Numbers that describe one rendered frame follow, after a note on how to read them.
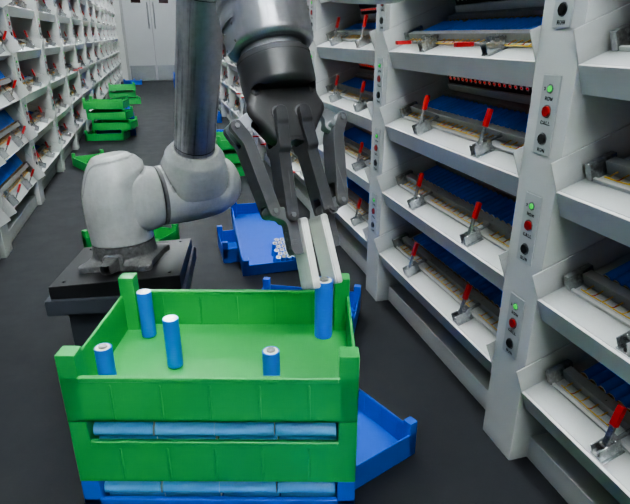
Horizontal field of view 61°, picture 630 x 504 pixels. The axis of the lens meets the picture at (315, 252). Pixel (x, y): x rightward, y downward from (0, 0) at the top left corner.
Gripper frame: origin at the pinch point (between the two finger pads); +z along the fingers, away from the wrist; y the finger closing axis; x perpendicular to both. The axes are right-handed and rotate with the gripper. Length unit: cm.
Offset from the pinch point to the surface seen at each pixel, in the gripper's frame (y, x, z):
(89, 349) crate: 21.0, -17.9, 5.3
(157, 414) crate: 16.5, -10.1, 12.9
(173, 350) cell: 12.4, -16.2, 7.7
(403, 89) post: -71, -66, -38
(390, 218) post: -69, -82, -5
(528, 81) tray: -53, -13, -21
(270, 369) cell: 5.4, -5.0, 10.9
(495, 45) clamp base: -57, -21, -30
